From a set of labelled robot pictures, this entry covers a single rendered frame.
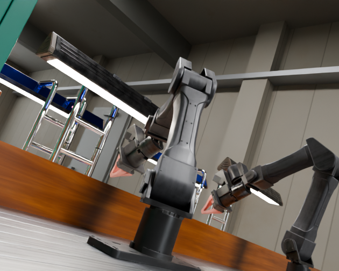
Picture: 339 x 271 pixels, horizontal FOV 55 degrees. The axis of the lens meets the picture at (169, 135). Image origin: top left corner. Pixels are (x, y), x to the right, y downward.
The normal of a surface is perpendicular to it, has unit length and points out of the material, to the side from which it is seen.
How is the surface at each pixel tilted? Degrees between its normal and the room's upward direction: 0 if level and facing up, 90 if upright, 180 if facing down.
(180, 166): 63
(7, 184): 90
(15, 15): 90
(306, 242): 100
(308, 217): 88
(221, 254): 90
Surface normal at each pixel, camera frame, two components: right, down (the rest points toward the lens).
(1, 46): 0.71, 0.07
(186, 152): 0.36, -0.57
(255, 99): -0.62, -0.40
